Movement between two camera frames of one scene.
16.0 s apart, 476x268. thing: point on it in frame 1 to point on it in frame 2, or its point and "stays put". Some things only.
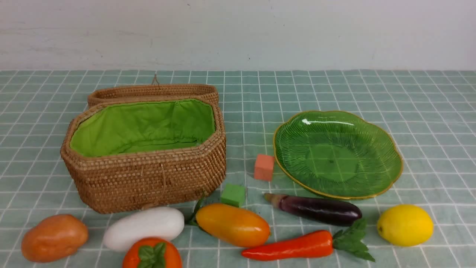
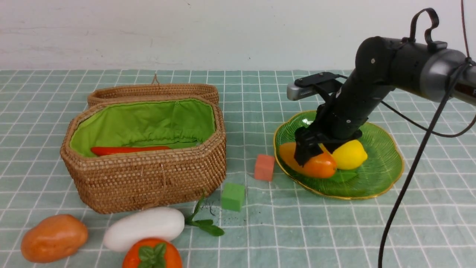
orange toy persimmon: (152, 252) stays put
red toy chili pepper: (315, 244) to (103, 150)
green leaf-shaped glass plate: (337, 154) stays put
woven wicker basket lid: (155, 92) stays put
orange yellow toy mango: (233, 225) to (322, 166)
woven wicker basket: (144, 155) stays put
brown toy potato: (53, 238) stays put
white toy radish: (166, 222) stays put
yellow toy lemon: (405, 225) to (350, 155)
